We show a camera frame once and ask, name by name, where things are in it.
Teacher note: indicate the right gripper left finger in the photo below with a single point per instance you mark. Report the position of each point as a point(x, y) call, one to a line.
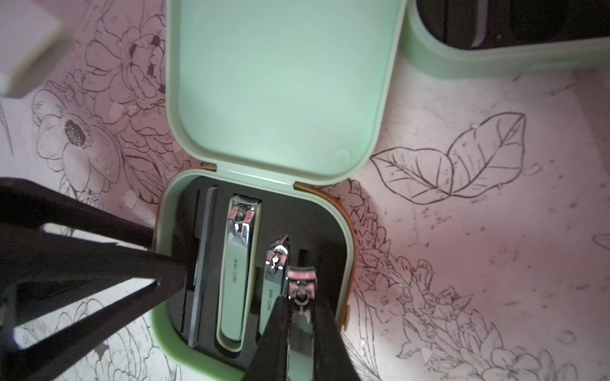
point(270, 360)

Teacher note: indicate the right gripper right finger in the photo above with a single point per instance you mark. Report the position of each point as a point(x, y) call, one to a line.
point(331, 359)

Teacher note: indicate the large green nail clipper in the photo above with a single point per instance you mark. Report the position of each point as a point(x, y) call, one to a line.
point(237, 280)

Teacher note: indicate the slanted small nail clipper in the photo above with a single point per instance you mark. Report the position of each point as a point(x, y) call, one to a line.
point(300, 291)

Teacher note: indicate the green nail clipper case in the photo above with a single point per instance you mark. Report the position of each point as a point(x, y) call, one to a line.
point(278, 99)

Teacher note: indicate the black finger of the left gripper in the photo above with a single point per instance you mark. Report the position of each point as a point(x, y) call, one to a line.
point(56, 250)

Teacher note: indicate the back left green case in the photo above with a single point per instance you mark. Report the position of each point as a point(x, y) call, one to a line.
point(474, 39)

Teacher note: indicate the nail file in case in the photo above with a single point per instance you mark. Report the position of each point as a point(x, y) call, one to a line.
point(200, 268)

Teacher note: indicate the small silver nail clipper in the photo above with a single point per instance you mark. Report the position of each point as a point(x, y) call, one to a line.
point(276, 262)

